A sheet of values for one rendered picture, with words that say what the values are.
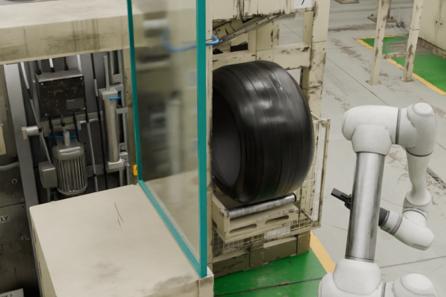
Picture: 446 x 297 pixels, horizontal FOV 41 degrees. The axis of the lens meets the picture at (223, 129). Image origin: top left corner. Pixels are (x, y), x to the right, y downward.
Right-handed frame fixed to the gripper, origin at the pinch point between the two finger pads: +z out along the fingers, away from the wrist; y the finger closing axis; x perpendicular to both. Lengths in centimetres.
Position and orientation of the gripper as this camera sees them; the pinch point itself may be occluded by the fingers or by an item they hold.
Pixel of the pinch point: (339, 195)
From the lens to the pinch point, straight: 253.2
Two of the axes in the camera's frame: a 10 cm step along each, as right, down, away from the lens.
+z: -8.8, -4.7, 1.0
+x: 4.3, -6.6, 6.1
